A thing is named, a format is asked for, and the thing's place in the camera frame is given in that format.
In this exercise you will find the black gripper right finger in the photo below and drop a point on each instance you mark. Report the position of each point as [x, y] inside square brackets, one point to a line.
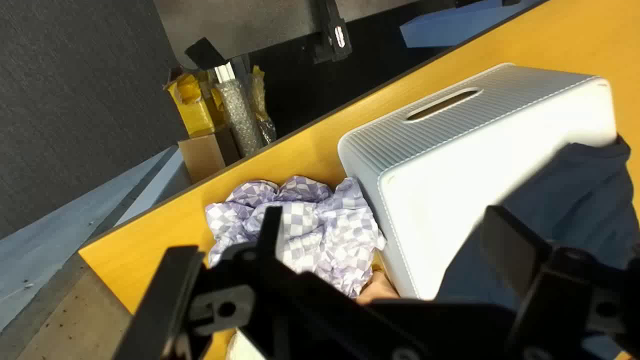
[517, 257]

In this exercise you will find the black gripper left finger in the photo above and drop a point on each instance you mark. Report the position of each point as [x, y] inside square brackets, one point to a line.
[166, 301]

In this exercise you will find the navy blue t-shirt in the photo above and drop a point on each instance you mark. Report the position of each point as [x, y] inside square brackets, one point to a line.
[573, 213]

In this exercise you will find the white plastic laundry basket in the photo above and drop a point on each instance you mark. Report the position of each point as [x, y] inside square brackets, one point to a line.
[461, 173]

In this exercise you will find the brown cardboard box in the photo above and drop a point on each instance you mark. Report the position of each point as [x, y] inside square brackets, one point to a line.
[200, 157]

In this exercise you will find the purple white checkered cloth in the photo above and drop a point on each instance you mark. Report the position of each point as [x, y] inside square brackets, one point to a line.
[321, 227]

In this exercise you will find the yellow crinkled packet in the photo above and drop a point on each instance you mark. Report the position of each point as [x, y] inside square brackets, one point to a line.
[261, 100]

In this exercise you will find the blue flat panel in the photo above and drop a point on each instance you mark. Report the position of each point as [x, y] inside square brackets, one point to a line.
[461, 23]

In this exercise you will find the black stand pole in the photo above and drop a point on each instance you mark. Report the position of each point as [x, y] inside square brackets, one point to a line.
[333, 31]

